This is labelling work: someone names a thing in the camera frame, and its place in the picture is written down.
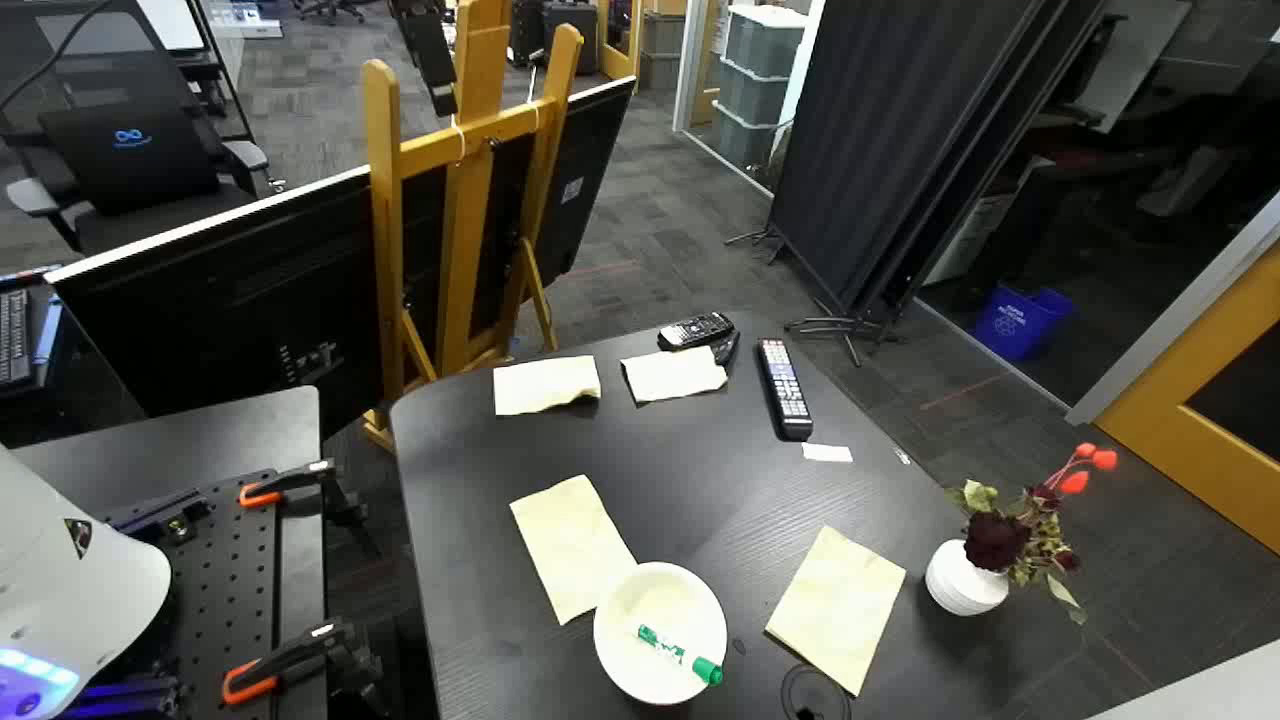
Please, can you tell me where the black keypad remote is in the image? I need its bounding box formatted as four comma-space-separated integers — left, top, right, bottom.
654, 308, 741, 350

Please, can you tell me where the large black panel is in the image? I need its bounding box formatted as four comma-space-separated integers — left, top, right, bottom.
46, 75, 641, 432

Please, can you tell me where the long black remote control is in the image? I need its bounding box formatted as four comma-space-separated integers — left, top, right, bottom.
753, 334, 815, 442

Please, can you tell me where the orange handled black clamp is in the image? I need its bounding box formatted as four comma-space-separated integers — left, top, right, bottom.
214, 616, 388, 710
234, 454, 362, 528

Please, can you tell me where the yellow wooden door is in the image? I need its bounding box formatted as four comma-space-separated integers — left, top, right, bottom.
1095, 242, 1280, 560

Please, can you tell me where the black laptop with blue logo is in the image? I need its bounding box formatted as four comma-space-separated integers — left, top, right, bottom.
33, 90, 232, 217

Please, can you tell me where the green marker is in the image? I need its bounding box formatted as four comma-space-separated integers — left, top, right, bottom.
631, 620, 729, 693

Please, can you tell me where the wooden easel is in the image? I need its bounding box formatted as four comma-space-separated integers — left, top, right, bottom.
358, 0, 642, 390

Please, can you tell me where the white round vase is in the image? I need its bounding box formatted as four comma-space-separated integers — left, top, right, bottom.
924, 537, 1013, 620

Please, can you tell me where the grey plastic drawer stack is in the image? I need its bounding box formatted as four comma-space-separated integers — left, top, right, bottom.
709, 0, 812, 173

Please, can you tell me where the black folding room divider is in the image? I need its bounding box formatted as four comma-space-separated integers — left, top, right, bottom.
767, 0, 1113, 323

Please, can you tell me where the white vase with flowers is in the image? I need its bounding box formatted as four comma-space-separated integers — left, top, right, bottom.
954, 441, 1123, 626

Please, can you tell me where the blue plastic bin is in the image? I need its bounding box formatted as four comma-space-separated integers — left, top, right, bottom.
969, 280, 1081, 363

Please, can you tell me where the white bowl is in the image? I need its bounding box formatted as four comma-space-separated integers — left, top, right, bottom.
586, 560, 732, 706

